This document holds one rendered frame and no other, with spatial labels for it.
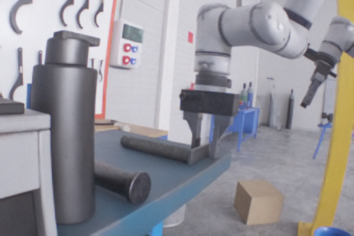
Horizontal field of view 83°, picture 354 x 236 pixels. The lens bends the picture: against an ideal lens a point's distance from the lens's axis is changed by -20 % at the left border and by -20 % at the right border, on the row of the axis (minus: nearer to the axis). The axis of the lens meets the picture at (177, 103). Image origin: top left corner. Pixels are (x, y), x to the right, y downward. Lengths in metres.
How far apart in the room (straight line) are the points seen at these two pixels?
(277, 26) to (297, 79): 9.85
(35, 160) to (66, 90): 0.08
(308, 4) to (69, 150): 0.55
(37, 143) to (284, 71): 10.27
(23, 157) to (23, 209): 0.05
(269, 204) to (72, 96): 2.28
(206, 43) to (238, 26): 0.09
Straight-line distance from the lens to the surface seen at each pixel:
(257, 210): 2.39
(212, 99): 0.55
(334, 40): 0.91
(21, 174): 0.20
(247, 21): 0.48
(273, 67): 10.43
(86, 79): 0.25
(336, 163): 2.17
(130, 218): 0.31
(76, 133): 0.25
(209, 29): 0.55
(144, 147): 0.58
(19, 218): 0.22
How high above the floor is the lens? 1.22
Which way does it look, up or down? 3 degrees down
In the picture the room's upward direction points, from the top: 5 degrees clockwise
